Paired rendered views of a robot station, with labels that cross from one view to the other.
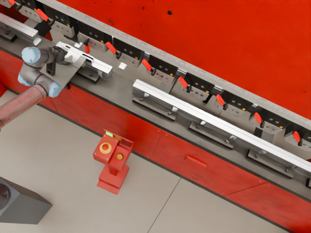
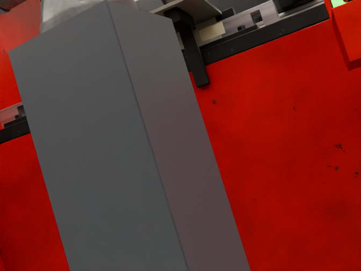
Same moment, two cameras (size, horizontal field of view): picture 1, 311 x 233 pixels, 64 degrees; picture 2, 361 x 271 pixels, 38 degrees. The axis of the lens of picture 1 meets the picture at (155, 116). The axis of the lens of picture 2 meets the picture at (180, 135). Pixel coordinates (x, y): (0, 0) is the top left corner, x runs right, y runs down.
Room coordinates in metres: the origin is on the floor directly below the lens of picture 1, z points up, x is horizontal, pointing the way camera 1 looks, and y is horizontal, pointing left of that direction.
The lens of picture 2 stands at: (-0.79, 0.49, 0.53)
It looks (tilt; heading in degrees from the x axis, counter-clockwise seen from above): 5 degrees up; 10
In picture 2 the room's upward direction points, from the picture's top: 17 degrees counter-clockwise
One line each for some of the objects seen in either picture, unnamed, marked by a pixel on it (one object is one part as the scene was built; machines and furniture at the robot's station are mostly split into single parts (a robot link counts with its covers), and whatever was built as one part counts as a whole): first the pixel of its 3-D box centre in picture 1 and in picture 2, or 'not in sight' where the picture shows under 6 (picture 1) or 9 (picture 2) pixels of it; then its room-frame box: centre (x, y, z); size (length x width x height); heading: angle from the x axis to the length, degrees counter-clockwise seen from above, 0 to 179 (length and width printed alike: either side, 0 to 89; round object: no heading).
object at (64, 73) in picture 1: (61, 67); (182, 15); (0.74, 0.63, 1.00); 0.26 x 0.18 x 0.01; 171
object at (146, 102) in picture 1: (154, 107); not in sight; (0.74, 0.02, 0.89); 0.30 x 0.05 x 0.03; 81
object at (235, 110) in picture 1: (234, 98); not in sight; (0.74, -0.35, 1.26); 0.15 x 0.09 x 0.17; 81
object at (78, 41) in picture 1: (71, 36); not in sight; (0.89, 0.61, 1.13); 0.10 x 0.02 x 0.10; 81
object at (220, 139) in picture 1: (211, 135); not in sight; (0.68, -0.37, 0.89); 0.30 x 0.05 x 0.03; 81
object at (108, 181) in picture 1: (113, 176); not in sight; (0.39, 0.19, 0.06); 0.25 x 0.20 x 0.12; 174
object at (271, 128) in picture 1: (270, 116); not in sight; (0.71, -0.55, 1.26); 0.15 x 0.09 x 0.17; 81
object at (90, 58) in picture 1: (78, 53); (205, 24); (0.88, 0.59, 0.98); 0.20 x 0.03 x 0.03; 81
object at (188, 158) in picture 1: (195, 162); not in sight; (0.57, -0.38, 0.58); 0.15 x 0.02 x 0.07; 81
